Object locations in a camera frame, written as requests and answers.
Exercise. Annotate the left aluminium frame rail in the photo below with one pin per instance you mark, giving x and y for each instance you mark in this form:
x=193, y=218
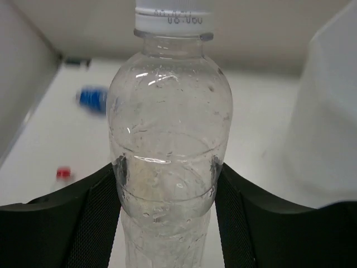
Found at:
x=17, y=111

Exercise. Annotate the white plastic bin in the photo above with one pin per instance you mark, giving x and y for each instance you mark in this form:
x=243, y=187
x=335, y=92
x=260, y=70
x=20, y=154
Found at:
x=317, y=162

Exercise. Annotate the blue label plastic bottle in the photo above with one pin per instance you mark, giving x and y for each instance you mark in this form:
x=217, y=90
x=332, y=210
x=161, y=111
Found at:
x=93, y=98

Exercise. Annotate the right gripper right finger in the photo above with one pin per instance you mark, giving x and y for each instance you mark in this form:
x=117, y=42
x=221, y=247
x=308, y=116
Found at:
x=259, y=229

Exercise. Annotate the clear bottle white cap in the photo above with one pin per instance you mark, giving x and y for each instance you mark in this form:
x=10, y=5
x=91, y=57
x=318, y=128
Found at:
x=169, y=111

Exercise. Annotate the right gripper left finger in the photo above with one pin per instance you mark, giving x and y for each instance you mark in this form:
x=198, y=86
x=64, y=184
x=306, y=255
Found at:
x=71, y=227

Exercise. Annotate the red label plastic bottle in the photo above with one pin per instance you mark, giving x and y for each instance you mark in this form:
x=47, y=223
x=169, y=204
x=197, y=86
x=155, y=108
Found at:
x=64, y=178

